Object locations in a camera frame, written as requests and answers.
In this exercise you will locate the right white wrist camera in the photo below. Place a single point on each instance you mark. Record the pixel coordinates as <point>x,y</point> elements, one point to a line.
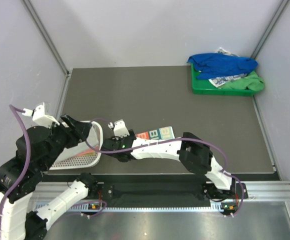
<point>119,128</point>

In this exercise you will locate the white blue patterned towel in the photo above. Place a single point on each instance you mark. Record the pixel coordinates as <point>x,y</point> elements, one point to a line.
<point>220,81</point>

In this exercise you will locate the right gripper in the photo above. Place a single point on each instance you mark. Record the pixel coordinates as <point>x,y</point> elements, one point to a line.
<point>131,134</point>

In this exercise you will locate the grey slotted cable duct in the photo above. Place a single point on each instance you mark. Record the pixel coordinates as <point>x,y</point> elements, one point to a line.
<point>213,207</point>

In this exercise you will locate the white perforated plastic basket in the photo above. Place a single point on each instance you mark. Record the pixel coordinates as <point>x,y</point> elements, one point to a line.
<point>67,160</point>

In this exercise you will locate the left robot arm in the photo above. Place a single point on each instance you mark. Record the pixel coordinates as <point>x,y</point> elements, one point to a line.
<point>37,150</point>

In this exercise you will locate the folded towels in basket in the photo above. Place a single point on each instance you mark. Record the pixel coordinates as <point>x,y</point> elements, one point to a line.
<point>88,152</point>

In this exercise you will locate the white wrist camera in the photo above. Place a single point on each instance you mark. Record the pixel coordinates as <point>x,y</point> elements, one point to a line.
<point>119,128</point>
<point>40,115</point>

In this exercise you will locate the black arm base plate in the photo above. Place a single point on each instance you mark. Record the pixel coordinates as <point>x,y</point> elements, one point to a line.
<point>201,191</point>

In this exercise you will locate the colourful rabbit print towel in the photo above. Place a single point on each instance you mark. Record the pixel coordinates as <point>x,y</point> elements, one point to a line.
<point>163,133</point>

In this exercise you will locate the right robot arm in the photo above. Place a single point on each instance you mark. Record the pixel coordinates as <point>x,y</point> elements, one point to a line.
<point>191,151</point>

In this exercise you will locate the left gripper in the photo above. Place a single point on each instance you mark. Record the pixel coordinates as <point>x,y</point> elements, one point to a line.
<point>75,131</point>

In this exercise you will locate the green plastic tray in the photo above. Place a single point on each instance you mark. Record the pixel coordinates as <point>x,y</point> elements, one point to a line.
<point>204,87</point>

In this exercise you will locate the green towel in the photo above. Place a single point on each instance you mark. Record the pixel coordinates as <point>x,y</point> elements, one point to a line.
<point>250,82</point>

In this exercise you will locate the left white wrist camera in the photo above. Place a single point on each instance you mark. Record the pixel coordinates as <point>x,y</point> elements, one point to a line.
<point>40,115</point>

